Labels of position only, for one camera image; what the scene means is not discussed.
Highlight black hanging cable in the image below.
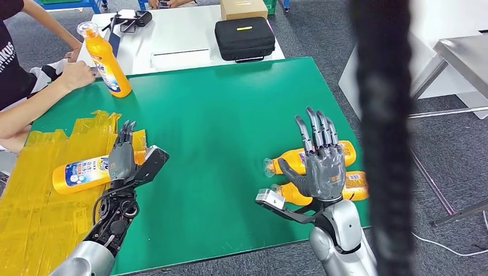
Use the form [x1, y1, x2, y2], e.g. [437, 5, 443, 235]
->
[350, 0, 414, 276]

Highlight blue metal frame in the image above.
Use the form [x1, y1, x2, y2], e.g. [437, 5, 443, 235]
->
[32, 0, 109, 13]

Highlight cardboard box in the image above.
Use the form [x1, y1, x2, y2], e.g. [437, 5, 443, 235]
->
[220, 0, 269, 21]

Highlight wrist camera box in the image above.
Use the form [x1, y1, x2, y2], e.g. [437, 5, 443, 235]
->
[133, 144, 170, 187]
[254, 188, 286, 211]

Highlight black carrying case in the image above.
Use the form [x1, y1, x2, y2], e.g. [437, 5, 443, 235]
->
[214, 17, 276, 63]

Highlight person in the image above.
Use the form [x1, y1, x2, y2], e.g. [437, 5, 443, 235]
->
[147, 0, 197, 9]
[0, 0, 96, 153]

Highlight metal stand legs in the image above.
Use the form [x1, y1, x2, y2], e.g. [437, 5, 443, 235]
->
[411, 152, 488, 228]

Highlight black handheld device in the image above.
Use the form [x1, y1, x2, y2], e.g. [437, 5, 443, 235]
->
[102, 10, 153, 33]

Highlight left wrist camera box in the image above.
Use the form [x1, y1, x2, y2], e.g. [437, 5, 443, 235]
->
[133, 144, 170, 187]

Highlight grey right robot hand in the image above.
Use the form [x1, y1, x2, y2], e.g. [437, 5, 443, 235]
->
[277, 106, 347, 202]

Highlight white cabinet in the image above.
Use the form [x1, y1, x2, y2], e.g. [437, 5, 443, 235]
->
[338, 0, 488, 127]

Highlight orange detergent bottle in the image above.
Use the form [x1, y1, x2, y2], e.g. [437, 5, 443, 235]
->
[263, 140, 357, 179]
[52, 150, 147, 196]
[77, 21, 133, 99]
[271, 170, 370, 206]

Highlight person's left hand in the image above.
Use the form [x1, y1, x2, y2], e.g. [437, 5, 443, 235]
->
[64, 46, 82, 64]

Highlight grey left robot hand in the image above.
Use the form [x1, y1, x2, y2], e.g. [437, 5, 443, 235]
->
[108, 120, 137, 183]

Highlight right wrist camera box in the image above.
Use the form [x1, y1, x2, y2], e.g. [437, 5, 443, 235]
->
[254, 188, 286, 211]

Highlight dark blue flat device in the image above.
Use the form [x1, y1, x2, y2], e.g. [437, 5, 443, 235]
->
[108, 22, 122, 58]

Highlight steel table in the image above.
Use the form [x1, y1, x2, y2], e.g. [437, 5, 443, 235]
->
[410, 34, 488, 120]

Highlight person's right hand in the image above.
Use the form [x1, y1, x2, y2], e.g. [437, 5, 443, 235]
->
[57, 60, 96, 92]

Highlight white floor cable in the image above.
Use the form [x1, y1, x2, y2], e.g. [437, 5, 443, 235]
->
[411, 232, 488, 258]

